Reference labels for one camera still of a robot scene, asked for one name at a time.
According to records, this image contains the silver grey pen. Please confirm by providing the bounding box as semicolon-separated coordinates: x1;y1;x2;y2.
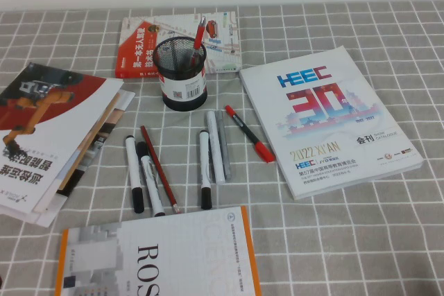
216;111;232;183

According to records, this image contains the red and white map book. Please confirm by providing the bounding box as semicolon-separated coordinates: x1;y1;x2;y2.
114;10;243;80

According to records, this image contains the white pen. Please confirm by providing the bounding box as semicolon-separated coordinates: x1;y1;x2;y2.
206;110;226;185

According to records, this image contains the white brochure with brown photo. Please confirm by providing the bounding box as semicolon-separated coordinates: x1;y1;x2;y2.
33;88;136;228

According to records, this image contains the white HEEC catalogue book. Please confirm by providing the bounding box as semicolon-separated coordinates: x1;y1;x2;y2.
239;45;425;201

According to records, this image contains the white marker black cap plain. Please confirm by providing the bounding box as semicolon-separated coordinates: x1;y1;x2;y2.
198;130;213;211
125;135;146;214

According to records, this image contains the black pen with red caps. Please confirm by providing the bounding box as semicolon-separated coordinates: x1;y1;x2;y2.
224;105;276;164

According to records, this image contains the black mesh pen holder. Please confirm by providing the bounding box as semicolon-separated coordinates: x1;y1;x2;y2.
153;38;209;111

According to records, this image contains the red gel pen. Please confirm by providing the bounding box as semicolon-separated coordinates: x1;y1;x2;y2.
189;15;207;68

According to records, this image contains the white marker with printed text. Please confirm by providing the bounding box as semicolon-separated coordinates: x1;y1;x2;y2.
136;141;166;218

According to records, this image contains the grey white checked tablecloth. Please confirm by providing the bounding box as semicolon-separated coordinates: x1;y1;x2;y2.
0;0;444;296

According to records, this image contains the white ROS book orange spine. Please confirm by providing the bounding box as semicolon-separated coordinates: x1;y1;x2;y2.
54;205;262;296

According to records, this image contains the dark red pencil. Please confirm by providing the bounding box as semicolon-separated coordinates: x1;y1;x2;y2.
140;125;182;215

